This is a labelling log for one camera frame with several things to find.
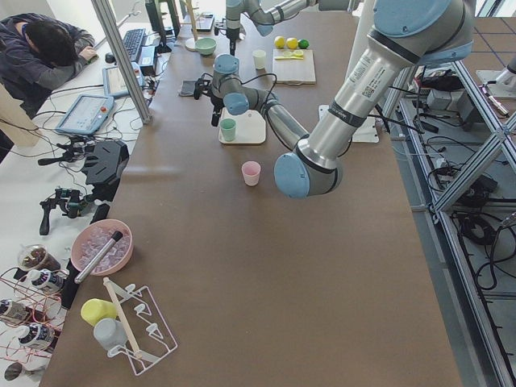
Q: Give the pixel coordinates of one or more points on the gray folded cloth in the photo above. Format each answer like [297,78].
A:
[192,89]

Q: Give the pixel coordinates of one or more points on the iced coffee cup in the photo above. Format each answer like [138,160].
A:
[37,257]

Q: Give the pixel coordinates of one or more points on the pink plastic cup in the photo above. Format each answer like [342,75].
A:
[251,172]

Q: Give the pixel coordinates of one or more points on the wooden cutting board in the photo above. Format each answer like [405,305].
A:
[294,72]

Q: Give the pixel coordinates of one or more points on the green plastic cup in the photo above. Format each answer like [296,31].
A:
[228,129]

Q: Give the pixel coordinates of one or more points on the green bowl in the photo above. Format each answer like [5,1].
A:
[205,46]

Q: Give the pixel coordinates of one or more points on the gray cup on rack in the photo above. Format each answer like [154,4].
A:
[109,333]

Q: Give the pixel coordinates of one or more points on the blue teach pendant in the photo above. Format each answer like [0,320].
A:
[86,115]

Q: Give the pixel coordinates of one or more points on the yellow plastic knife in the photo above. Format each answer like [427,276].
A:
[289,58]

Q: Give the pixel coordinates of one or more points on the cream plastic cup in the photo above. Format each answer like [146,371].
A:
[259,58]

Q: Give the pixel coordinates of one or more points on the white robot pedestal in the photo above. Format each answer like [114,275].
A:
[366,130]

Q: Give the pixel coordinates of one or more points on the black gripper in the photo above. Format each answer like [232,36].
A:
[232,34]
[216,105]

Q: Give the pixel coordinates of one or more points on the wooden mug tree stand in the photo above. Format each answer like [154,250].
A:
[191,43]

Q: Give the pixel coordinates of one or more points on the whole yellow lemon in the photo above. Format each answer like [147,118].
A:
[279,42]

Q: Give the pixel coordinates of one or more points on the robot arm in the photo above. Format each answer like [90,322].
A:
[403,34]
[263,20]

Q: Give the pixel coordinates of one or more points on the green lime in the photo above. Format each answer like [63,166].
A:
[303,44]

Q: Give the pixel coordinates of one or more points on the aluminium frame post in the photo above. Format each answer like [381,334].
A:
[107,20]

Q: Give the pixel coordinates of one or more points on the pink bowl with ice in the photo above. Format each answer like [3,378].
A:
[95,237]

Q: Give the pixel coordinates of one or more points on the person resting at desk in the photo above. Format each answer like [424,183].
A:
[40,55]

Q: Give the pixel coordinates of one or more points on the cream serving tray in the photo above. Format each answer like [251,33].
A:
[250,128]

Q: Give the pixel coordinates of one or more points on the metal muddler tool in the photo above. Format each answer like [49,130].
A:
[87,270]

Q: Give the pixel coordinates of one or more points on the wooden stick on rack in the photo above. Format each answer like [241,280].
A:
[109,285]

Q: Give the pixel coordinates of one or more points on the black keyboard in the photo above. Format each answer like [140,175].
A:
[133,41]

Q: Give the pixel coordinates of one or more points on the yellow cup on rack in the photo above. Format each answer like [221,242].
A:
[94,310]

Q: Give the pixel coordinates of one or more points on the white wire cup rack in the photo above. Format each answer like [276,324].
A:
[152,332]

